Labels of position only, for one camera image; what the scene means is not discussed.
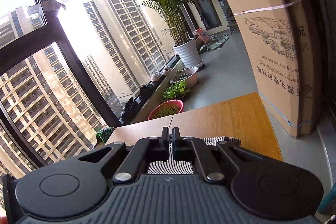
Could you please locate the red basin with grass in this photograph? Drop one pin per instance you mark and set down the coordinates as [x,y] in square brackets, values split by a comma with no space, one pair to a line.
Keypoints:
[164,109]

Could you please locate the white baby shoe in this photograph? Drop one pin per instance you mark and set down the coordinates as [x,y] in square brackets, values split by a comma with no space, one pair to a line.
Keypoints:
[156,76]
[166,71]

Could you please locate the green lettuce plant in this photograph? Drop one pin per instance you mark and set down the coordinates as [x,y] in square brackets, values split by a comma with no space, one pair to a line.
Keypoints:
[176,90]

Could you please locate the white ribbed plant pot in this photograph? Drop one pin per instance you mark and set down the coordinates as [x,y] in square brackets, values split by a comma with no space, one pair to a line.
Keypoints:
[187,52]

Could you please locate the large printed cardboard box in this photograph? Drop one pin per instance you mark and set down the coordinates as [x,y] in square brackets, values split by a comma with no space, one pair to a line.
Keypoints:
[278,56]

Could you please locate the green tarp cloth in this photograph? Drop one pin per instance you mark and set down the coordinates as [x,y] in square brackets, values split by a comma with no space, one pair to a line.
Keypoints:
[216,41]

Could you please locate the white hanging cloth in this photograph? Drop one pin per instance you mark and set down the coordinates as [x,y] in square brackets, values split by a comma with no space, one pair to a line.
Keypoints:
[47,6]

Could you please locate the teal cloth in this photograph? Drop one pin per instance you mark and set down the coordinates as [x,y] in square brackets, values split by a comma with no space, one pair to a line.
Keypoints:
[328,197]

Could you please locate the black white striped garment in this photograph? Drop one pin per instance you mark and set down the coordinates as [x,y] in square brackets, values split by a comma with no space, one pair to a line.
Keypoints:
[170,166]

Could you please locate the dark window frame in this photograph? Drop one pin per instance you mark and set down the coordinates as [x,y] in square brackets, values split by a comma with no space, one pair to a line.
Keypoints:
[52,32]

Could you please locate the wheeled plant pot stand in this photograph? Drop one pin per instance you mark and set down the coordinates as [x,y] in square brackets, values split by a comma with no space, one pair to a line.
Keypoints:
[199,64]

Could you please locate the pink basin with plants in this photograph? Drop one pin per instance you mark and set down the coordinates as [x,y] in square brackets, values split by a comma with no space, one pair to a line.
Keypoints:
[190,79]

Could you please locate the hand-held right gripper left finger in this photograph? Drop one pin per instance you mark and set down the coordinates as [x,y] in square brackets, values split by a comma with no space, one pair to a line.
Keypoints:
[164,138]

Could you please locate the green textured plant pot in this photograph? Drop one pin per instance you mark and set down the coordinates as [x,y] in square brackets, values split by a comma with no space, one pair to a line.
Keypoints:
[105,134]

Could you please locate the dark glass door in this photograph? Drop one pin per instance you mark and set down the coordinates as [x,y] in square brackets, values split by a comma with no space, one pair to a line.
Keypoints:
[210,10]

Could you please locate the small dark stool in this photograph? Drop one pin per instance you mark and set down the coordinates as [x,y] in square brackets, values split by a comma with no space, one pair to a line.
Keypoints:
[233,29]

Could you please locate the pink plastic bag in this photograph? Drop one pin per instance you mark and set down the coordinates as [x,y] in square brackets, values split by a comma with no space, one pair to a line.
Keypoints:
[202,35]

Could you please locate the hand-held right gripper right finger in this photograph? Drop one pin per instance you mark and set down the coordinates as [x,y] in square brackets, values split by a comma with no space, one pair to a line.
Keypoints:
[176,138]

